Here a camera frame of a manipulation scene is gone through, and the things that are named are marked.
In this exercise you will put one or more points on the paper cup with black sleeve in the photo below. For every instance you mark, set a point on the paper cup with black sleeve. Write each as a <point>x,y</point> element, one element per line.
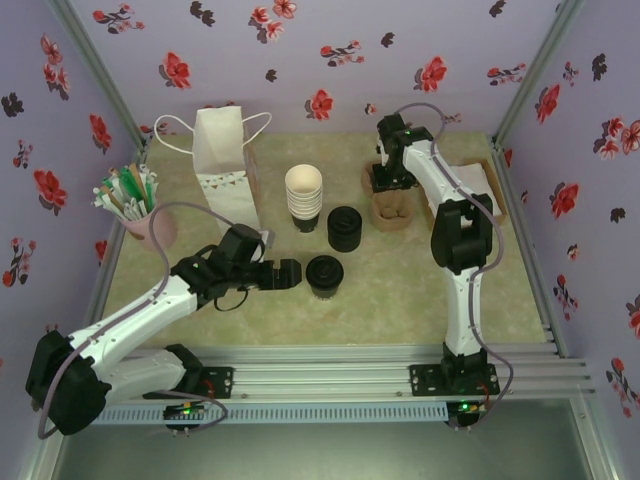
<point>326,292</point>

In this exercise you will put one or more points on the white printed paper bag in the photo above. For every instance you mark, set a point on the white printed paper bag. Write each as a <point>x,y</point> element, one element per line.
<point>220,140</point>

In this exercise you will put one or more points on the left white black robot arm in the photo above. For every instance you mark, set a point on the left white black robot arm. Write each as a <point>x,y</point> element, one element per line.
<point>130,325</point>

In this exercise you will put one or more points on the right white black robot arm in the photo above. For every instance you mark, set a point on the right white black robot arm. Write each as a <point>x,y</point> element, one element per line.
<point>462,310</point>

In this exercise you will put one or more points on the stack of black cup lids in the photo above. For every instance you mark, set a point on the stack of black cup lids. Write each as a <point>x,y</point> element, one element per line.
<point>344,225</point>

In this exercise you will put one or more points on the white paper napkin stack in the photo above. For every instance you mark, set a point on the white paper napkin stack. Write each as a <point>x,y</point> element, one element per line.
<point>470,172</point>

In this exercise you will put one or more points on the stack of paper cups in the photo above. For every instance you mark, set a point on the stack of paper cups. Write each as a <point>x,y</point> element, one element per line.
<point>303,182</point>

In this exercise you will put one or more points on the pink straw holder cup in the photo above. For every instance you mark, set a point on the pink straw holder cup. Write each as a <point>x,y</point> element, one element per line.
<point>157,230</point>

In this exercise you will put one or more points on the brown cardboard napkin tray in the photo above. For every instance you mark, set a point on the brown cardboard napkin tray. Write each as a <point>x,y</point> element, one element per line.
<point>495,210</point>

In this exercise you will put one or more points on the white paper-wrapped straw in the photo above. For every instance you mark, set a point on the white paper-wrapped straw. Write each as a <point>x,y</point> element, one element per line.
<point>100,192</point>
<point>150,176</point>
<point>107,206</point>

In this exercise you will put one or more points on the green straw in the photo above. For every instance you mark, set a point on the green straw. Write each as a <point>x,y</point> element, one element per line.
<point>107,184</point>
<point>134,187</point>

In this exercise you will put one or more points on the brown wooden stirrer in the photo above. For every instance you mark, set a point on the brown wooden stirrer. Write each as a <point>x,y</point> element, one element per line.
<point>117,175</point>
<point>134,168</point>

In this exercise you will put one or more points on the grey metal panel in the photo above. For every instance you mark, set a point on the grey metal panel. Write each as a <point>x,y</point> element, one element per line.
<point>320,455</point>

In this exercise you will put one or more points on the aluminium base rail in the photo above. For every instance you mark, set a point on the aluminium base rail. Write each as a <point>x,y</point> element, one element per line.
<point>320,375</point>

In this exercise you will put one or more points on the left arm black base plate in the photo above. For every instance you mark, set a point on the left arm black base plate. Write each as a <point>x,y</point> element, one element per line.
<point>220,382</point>

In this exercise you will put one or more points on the right aluminium corner post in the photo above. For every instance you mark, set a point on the right aluminium corner post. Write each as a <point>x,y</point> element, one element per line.
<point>537,70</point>

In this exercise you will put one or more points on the aluminium corner post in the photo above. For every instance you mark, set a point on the aluminium corner post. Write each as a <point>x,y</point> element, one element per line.
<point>100,70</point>
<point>537,70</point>

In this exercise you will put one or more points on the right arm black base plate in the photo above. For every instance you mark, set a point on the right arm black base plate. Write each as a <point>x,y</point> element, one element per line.
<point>425,382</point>

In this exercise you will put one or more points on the left aluminium corner post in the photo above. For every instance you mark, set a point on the left aluminium corner post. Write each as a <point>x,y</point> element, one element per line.
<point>100,70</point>

